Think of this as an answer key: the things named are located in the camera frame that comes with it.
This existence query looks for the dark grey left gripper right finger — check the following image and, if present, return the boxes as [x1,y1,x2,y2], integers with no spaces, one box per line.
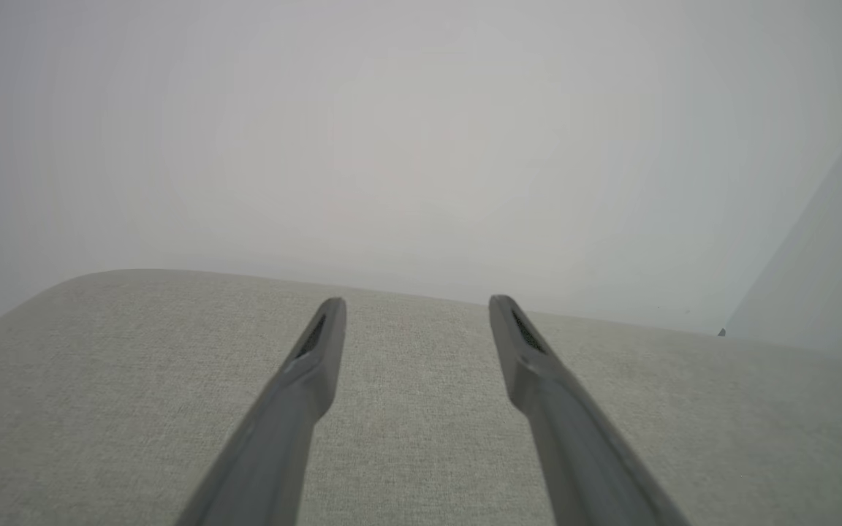
[488,294,693,526]

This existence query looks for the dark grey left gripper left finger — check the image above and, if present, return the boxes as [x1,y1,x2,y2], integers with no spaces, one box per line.
[175,295,348,526]

